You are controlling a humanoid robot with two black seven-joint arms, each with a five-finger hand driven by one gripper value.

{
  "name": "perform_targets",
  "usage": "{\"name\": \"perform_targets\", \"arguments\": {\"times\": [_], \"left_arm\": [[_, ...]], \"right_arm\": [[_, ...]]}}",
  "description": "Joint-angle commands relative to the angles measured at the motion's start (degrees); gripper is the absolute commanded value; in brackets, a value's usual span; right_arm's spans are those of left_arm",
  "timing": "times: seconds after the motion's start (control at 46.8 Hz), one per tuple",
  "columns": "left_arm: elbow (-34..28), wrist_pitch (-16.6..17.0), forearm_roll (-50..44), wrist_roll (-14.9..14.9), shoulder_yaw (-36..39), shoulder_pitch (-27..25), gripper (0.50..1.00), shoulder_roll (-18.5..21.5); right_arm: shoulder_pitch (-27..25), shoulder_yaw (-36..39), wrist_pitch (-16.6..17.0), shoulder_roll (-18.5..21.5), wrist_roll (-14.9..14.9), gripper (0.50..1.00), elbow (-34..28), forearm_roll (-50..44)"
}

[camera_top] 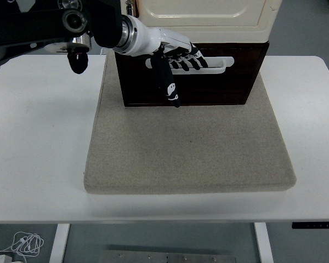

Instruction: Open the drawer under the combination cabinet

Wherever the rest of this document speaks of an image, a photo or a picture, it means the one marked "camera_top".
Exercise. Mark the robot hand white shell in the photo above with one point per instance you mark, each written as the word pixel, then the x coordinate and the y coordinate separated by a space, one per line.
pixel 150 41

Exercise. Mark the dark wooden drawer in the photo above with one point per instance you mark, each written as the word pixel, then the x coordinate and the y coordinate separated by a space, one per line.
pixel 208 87

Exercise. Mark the cream cabinet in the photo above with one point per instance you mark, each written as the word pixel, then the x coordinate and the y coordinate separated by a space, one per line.
pixel 222 33

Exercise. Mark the dark wooden drawer case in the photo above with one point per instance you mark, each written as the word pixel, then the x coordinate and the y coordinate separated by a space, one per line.
pixel 235 44

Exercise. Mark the beige fabric mat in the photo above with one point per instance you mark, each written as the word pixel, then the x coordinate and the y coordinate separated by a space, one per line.
pixel 181 153

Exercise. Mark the white table leg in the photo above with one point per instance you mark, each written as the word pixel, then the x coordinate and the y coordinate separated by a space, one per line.
pixel 59 243
pixel 263 243

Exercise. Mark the black table control panel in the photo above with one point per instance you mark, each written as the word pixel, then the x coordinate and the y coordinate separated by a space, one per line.
pixel 315 225

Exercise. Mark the white charger plug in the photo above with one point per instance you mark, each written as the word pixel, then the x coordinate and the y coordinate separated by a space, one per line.
pixel 4 259

